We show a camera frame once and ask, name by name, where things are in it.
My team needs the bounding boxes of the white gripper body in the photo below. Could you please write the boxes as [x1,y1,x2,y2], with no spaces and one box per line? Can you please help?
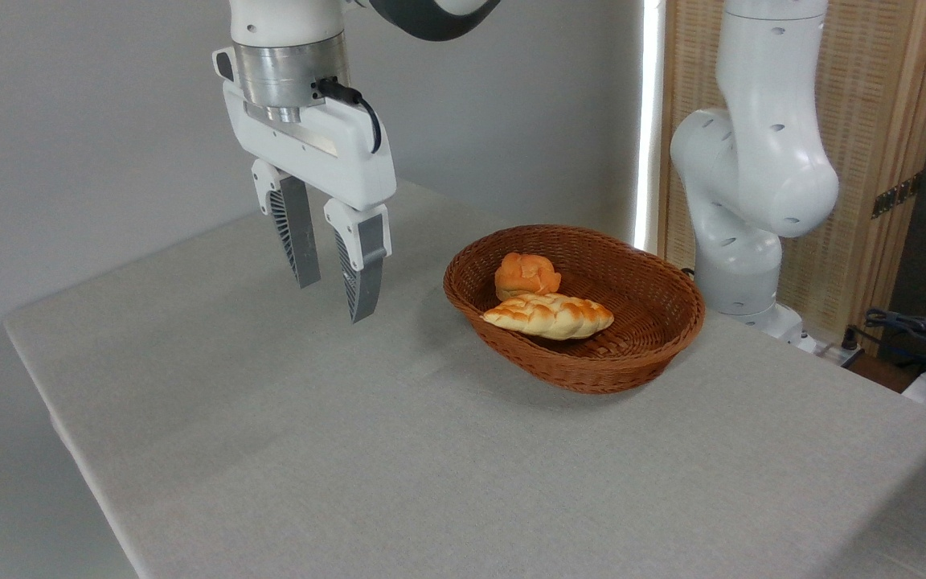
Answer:
[213,46,398,212]

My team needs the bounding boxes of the wooden woven folding screen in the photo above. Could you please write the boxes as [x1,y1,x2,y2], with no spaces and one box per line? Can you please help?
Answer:
[658,0,926,355]

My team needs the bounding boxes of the round orange bread bun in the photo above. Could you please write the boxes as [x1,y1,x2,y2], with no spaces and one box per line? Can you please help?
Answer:
[495,253,562,302]

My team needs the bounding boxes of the metal screen hinge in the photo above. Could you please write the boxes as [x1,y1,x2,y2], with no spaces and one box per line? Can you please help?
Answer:
[871,173,922,220]

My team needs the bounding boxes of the dark blue cable bundle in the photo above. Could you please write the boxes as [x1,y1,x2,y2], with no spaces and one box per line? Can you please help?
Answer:
[847,308,926,379]

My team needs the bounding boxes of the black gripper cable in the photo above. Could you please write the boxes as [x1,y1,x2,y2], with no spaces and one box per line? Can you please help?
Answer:
[317,78,383,154]

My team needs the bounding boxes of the grey tablecloth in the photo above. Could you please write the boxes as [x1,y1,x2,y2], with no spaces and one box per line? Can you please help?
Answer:
[3,179,926,579]

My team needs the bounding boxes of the brown oval wicker basket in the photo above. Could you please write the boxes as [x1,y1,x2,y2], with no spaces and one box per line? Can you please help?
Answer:
[443,224,706,394]

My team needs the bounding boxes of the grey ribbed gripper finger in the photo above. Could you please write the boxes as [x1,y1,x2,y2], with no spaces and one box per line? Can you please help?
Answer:
[323,198,392,324]
[252,158,322,289]

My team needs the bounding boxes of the long braided bread loaf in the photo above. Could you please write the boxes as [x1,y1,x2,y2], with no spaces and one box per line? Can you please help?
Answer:
[481,293,615,340]

